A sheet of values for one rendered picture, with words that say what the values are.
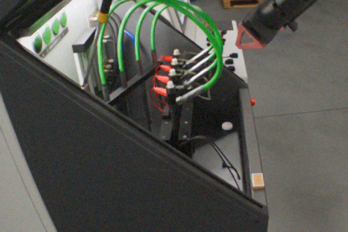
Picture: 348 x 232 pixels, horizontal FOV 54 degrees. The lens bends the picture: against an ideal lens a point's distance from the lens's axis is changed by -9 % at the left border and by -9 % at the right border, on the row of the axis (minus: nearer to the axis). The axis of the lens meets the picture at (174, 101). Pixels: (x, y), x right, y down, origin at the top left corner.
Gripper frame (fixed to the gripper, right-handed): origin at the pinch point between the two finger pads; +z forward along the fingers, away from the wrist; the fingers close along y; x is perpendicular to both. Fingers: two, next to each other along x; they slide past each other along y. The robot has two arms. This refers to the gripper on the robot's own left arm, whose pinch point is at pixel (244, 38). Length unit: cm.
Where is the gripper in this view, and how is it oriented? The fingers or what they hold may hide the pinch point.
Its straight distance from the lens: 80.2
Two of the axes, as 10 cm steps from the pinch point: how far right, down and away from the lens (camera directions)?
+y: -5.8, 6.2, -5.3
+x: 7.1, 7.0, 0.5
